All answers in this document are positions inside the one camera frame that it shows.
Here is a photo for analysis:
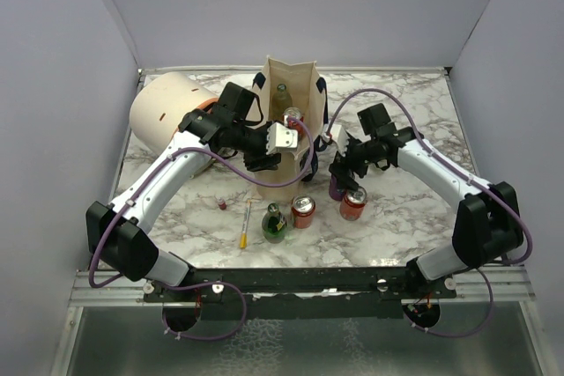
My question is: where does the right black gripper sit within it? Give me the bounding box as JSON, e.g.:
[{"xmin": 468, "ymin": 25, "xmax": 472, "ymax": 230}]
[{"xmin": 330, "ymin": 132, "xmax": 379, "ymax": 190}]

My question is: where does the purple soda can front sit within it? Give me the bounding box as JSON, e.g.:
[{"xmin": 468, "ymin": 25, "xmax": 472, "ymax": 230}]
[{"xmin": 329, "ymin": 175, "xmax": 347, "ymax": 202}]

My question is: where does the red cola can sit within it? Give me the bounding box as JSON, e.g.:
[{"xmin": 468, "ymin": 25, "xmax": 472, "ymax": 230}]
[{"xmin": 283, "ymin": 107, "xmax": 304, "ymax": 139}]

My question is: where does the clear glass bottle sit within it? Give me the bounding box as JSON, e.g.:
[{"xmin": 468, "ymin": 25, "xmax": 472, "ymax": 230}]
[{"xmin": 270, "ymin": 84, "xmax": 293, "ymax": 121}]

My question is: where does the cream canvas tote bag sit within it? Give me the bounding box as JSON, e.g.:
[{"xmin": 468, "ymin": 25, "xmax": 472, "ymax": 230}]
[{"xmin": 248, "ymin": 57, "xmax": 327, "ymax": 183}]

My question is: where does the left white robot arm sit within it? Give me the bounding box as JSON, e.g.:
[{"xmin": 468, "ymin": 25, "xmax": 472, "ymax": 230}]
[{"xmin": 85, "ymin": 83, "xmax": 280, "ymax": 301}]

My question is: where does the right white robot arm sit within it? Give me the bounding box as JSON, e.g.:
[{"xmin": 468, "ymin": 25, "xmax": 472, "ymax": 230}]
[{"xmin": 323, "ymin": 104, "xmax": 523, "ymax": 298}]

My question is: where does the red soda can right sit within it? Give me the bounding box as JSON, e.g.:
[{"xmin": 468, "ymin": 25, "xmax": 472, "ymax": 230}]
[{"xmin": 339, "ymin": 187, "xmax": 367, "ymax": 221}]

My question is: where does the red soda can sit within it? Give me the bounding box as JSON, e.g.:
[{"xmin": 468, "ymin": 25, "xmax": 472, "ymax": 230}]
[
  {"xmin": 339, "ymin": 187, "xmax": 367, "ymax": 221},
  {"xmin": 291, "ymin": 194, "xmax": 315, "ymax": 229}
]

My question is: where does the red soda can front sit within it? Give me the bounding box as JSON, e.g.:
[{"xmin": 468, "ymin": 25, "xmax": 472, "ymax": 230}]
[{"xmin": 291, "ymin": 194, "xmax": 315, "ymax": 229}]

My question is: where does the green glass bottle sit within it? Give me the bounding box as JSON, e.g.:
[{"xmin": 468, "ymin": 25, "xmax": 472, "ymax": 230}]
[{"xmin": 262, "ymin": 203, "xmax": 291, "ymax": 244}]

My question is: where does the yellow white marker pen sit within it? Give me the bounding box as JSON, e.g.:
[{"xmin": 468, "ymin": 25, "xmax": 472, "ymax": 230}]
[{"xmin": 239, "ymin": 199, "xmax": 252, "ymax": 249}]

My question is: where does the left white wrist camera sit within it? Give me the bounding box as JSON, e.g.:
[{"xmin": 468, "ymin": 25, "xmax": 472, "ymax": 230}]
[{"xmin": 265, "ymin": 122, "xmax": 299, "ymax": 155}]

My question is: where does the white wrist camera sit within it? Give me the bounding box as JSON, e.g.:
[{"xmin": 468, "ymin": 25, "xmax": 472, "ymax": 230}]
[
  {"xmin": 265, "ymin": 122, "xmax": 299, "ymax": 155},
  {"xmin": 322, "ymin": 123, "xmax": 352, "ymax": 157}
]

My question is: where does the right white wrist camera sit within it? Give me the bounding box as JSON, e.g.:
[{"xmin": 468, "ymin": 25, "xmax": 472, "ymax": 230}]
[{"xmin": 322, "ymin": 123, "xmax": 352, "ymax": 157}]

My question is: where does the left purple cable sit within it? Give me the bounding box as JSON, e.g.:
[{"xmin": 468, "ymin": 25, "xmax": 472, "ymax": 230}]
[{"xmin": 88, "ymin": 114, "xmax": 315, "ymax": 342}]

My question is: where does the purple cable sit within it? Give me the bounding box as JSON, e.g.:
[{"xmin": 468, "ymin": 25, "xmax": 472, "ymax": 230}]
[
  {"xmin": 88, "ymin": 114, "xmax": 315, "ymax": 342},
  {"xmin": 324, "ymin": 87, "xmax": 535, "ymax": 339}
]

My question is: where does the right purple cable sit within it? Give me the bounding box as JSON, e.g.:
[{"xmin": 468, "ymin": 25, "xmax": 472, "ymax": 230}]
[{"xmin": 324, "ymin": 87, "xmax": 535, "ymax": 339}]

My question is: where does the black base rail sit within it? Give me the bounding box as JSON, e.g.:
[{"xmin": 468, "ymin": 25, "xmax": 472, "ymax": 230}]
[{"xmin": 144, "ymin": 267, "xmax": 456, "ymax": 321}]

